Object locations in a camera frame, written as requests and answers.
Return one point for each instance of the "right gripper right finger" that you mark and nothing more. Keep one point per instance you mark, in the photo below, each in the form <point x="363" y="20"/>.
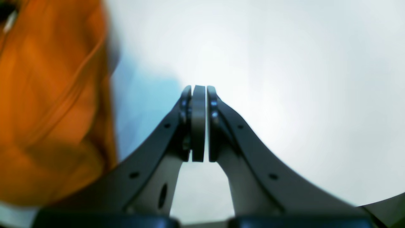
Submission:
<point x="265" y="192"/>

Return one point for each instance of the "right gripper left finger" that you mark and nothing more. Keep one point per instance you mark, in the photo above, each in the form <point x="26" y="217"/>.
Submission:
<point x="138" y="193"/>

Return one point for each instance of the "orange t-shirt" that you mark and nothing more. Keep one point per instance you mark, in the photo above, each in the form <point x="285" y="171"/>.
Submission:
<point x="56" y="117"/>

